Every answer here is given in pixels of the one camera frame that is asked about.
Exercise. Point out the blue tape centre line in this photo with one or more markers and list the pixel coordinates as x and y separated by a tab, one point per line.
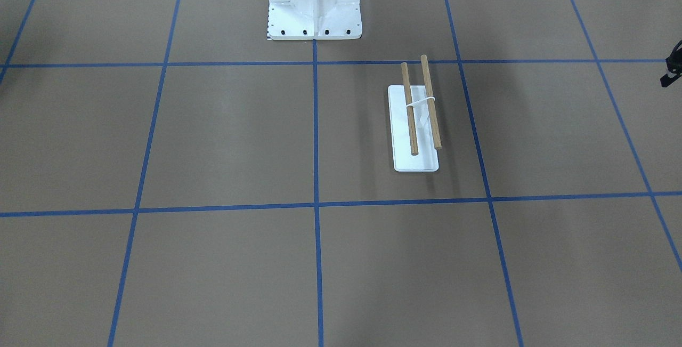
316	194

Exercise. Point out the blue tape far cross line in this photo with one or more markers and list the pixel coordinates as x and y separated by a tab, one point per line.
312	62

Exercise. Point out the blue tape near cross line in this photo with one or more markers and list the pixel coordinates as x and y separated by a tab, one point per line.
325	204

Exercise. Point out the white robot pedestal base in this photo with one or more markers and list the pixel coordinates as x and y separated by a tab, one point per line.
304	20

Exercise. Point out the blue tape cross line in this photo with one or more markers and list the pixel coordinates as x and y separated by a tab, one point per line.
325	204
312	62

